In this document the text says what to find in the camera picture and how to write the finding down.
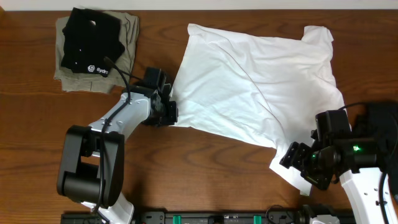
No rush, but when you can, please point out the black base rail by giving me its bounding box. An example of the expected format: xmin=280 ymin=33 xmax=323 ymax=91
xmin=60 ymin=205 xmax=355 ymax=224

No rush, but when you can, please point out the white t-shirt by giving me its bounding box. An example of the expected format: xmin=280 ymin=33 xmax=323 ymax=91
xmin=172 ymin=24 xmax=344 ymax=195

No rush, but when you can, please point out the folded khaki garment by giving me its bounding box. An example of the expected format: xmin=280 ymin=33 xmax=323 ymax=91
xmin=54 ymin=11 xmax=139 ymax=93

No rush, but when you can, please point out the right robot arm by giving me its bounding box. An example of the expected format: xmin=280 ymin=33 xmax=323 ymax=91
xmin=280 ymin=138 xmax=397 ymax=223

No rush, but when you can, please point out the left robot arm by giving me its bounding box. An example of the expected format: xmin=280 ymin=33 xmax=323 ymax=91
xmin=57 ymin=84 xmax=178 ymax=223

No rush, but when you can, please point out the dark crumpled garment pile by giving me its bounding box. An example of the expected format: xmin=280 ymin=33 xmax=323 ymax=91
xmin=353 ymin=101 xmax=397 ymax=202

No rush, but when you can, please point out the folded black polo shirt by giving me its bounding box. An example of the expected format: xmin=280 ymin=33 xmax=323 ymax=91
xmin=61 ymin=8 xmax=125 ymax=77

